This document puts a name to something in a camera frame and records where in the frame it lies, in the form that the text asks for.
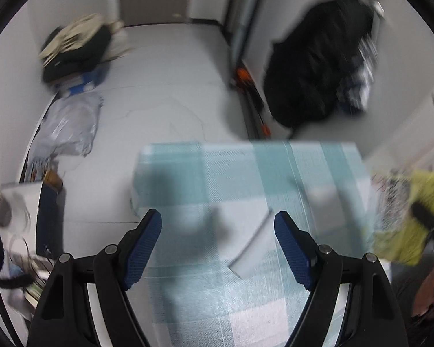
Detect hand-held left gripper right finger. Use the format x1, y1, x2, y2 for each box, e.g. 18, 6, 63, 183
274, 210, 409, 347

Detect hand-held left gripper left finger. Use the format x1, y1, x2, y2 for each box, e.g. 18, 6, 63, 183
26, 209, 163, 347

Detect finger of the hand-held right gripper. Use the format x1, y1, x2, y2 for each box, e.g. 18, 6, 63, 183
410, 200, 434, 246

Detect yellow printed wrapper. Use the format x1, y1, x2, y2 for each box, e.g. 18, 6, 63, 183
371, 169, 434, 266

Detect white wardrobe gold trim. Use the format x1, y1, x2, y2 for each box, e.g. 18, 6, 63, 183
362, 90, 434, 174

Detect blue checked tablecloth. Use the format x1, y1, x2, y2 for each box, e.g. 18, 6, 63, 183
130, 141, 391, 347

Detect navy blue box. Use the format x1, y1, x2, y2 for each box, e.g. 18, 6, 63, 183
36, 182, 66, 261

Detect small brown box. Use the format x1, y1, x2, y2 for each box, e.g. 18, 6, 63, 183
43, 170, 64, 192

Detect grey striped cloth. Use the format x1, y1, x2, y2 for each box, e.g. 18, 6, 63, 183
23, 155, 56, 183

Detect white cup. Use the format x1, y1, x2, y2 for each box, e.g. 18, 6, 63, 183
0, 191, 26, 232

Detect grey plastic bag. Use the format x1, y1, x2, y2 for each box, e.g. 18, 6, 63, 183
31, 92, 104, 158

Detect silver folded umbrella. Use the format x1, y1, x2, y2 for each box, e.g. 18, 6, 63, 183
338, 0, 384, 112

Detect blue cardboard box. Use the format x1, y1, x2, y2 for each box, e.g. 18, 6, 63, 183
56, 69, 107, 96

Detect black backpack on hook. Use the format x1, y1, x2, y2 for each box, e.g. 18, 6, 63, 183
263, 0, 375, 128

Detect black clothes pile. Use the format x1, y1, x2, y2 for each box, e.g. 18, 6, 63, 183
41, 25, 113, 84

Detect white cloth bag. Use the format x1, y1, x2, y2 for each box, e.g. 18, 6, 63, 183
105, 22, 133, 60

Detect beige cloth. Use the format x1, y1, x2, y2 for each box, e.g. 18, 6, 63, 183
39, 14, 111, 66

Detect tangled black cables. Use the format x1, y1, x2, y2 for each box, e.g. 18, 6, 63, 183
7, 235, 55, 272

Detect black cable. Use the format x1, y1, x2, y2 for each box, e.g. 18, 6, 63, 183
0, 278, 22, 347

